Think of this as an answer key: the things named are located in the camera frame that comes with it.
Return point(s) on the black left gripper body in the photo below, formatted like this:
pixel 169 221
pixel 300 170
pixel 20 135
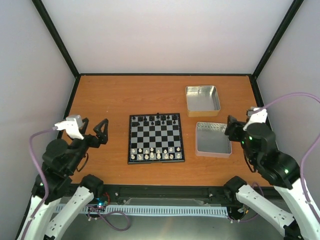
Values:
pixel 95 141

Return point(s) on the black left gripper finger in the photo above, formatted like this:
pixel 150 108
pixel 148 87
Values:
pixel 84 126
pixel 101 131

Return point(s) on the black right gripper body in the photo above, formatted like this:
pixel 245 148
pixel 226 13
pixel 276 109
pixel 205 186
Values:
pixel 234 127

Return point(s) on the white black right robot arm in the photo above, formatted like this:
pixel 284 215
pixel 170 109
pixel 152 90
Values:
pixel 281 171

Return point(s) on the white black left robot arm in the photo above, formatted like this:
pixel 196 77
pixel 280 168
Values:
pixel 60 161

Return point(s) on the pink metal tin base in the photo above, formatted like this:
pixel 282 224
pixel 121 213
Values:
pixel 211 141

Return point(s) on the gold metal tin lid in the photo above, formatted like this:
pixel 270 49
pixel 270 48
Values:
pixel 202 101

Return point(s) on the black white chessboard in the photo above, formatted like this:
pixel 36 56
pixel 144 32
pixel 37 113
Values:
pixel 155 136

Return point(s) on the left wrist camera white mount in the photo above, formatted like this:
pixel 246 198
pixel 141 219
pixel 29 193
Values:
pixel 71 125

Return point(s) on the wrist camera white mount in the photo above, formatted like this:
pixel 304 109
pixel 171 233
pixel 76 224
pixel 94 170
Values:
pixel 255 115
pixel 71 125

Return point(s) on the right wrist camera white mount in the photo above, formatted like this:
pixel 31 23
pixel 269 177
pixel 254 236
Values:
pixel 255 115

